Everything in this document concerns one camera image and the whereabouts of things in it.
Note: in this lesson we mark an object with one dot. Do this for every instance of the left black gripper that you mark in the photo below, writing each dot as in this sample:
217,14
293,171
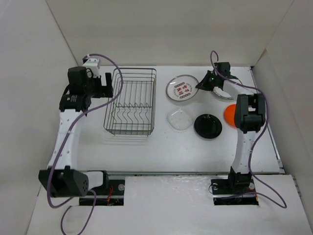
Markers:
103,91

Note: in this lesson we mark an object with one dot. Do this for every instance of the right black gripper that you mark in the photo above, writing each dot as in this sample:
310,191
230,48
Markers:
204,84

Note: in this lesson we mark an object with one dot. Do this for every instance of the white plate green rim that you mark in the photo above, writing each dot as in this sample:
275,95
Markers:
221,94

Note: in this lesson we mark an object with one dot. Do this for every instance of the white plate red characters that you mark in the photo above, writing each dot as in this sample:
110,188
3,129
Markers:
182,87

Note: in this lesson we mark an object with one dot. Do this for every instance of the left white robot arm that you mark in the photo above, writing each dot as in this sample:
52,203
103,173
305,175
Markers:
62,177

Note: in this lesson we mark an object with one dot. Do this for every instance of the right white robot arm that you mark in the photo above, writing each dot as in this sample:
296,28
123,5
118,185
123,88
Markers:
249,118

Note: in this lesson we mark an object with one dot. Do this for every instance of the orange plate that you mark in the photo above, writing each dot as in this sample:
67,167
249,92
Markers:
229,114

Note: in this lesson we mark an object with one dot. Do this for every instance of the clear glass plate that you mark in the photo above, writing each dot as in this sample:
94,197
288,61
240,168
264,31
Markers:
180,119

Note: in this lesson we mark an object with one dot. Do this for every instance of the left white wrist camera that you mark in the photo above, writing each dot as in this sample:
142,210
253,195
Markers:
92,63

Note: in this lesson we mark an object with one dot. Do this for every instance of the grey wire dish rack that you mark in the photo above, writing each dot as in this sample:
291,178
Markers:
133,112

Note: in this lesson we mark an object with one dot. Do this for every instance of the aluminium rail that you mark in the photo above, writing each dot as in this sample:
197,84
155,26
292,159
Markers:
281,172

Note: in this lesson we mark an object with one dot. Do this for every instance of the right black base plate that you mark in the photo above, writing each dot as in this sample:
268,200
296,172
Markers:
223,195

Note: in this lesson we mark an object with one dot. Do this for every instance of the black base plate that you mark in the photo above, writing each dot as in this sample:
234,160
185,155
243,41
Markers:
223,195
111,195

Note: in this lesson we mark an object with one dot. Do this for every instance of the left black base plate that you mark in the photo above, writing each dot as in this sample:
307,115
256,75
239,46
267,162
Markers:
111,195

